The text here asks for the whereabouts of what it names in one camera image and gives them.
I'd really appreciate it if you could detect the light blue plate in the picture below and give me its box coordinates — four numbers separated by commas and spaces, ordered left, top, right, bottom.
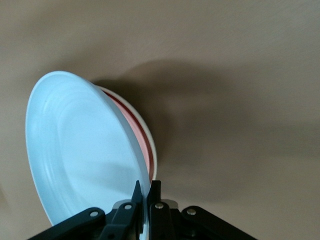
25, 70, 151, 240

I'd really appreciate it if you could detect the beige plate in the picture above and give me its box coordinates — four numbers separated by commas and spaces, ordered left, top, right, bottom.
97, 85, 158, 181

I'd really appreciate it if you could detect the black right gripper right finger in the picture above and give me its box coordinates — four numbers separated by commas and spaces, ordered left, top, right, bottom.
146, 179, 259, 240

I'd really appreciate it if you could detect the pink plate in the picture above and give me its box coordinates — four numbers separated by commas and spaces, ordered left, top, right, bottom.
102, 89, 154, 181

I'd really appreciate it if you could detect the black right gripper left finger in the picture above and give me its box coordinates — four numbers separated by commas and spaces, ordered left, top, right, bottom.
29, 180, 145, 240

